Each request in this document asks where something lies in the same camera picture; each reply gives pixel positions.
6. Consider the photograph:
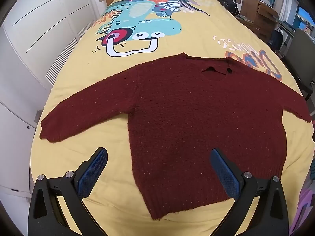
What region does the black backpack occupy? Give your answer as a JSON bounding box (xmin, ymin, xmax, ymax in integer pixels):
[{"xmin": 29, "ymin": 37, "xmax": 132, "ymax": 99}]
[{"xmin": 217, "ymin": 0, "xmax": 239, "ymax": 16}]

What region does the grey green chair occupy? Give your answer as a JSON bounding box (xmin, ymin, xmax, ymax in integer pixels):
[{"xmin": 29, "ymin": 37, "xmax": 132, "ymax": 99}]
[{"xmin": 283, "ymin": 28, "xmax": 314, "ymax": 101}]

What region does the wooden drawer cabinet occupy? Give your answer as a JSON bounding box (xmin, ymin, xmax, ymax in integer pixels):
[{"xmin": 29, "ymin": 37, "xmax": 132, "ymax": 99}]
[{"xmin": 238, "ymin": 0, "xmax": 279, "ymax": 43}]

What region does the yellow dinosaur print bedspread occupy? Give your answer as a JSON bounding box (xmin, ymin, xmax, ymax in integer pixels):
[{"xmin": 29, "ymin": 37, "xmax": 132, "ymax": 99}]
[{"xmin": 29, "ymin": 0, "xmax": 315, "ymax": 236}]

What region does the white wardrobe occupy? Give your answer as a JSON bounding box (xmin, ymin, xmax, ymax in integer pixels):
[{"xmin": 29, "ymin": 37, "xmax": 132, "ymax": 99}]
[{"xmin": 1, "ymin": 0, "xmax": 97, "ymax": 235}]

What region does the dark red knit sweater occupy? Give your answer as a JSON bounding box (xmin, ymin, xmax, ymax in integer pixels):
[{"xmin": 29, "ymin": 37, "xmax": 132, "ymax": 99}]
[{"xmin": 40, "ymin": 53, "xmax": 313, "ymax": 219}]

